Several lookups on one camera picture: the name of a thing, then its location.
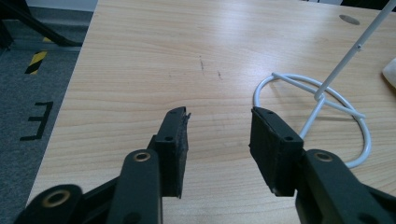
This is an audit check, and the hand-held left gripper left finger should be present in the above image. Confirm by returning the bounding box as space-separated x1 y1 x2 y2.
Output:
148 106 191 199

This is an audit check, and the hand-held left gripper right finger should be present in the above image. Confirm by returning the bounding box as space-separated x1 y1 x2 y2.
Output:
248 106 305 198

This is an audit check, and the black tape floor mark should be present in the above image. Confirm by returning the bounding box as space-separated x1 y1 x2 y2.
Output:
19 101 54 142

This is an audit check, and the white soft object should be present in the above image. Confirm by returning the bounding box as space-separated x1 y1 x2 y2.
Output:
381 57 396 90

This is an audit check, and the grey round table grommet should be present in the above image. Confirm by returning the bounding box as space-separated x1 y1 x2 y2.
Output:
338 14 361 26

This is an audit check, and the black metal stand leg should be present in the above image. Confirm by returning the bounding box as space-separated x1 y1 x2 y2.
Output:
0 0 84 49

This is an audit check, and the yellow black hazard tape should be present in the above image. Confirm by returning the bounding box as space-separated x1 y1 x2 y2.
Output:
24 36 53 76

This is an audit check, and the white wire stand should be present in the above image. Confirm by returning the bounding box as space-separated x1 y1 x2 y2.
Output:
252 0 396 169

